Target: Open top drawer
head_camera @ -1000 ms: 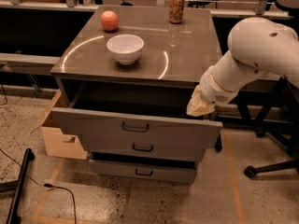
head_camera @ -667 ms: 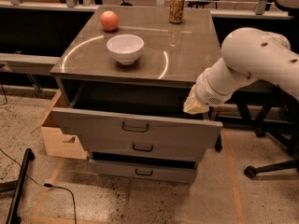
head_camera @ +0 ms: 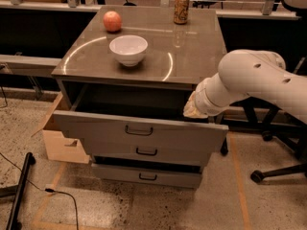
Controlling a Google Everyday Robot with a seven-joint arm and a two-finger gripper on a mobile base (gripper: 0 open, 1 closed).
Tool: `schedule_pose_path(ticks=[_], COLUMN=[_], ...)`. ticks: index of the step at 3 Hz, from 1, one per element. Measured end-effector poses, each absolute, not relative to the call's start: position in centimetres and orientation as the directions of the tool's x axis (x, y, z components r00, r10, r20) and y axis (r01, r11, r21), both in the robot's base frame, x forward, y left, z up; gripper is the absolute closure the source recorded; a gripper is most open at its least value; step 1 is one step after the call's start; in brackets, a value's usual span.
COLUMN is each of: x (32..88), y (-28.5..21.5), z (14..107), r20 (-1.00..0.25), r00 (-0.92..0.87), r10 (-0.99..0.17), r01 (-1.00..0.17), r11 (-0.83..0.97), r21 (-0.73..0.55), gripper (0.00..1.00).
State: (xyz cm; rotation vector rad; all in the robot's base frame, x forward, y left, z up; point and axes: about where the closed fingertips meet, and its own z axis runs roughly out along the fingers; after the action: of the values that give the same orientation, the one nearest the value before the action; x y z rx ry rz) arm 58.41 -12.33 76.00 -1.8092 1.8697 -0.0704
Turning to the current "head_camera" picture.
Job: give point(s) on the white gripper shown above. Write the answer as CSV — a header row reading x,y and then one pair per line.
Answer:
x,y
200,100

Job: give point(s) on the grey top drawer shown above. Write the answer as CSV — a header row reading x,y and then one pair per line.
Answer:
x,y
111,117

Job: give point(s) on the grey drawer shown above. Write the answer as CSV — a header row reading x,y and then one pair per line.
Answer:
x,y
137,175
111,117
146,153

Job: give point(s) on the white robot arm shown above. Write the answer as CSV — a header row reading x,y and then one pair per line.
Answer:
x,y
246,73

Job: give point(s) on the grey bottom drawer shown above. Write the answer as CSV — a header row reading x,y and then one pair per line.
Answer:
x,y
137,175

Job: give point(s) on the grey drawer cabinet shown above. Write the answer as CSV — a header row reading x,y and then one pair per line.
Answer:
x,y
130,120

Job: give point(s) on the grey middle drawer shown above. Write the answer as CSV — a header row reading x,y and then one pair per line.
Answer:
x,y
146,153

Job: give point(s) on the white bowl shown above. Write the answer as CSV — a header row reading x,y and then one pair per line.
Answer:
x,y
128,50

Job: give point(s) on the orange drink can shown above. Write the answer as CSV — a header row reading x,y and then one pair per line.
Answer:
x,y
181,11

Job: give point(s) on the black office chair base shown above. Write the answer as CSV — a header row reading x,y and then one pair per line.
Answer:
x,y
300,151

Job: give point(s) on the red apple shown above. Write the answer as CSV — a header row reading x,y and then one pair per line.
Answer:
x,y
112,21

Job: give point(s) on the cardboard box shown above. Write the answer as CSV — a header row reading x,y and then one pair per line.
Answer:
x,y
59,148

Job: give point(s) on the black metal stand leg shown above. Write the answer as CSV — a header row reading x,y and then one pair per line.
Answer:
x,y
17,192

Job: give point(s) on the grey metal rail frame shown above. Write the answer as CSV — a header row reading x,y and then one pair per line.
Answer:
x,y
72,43

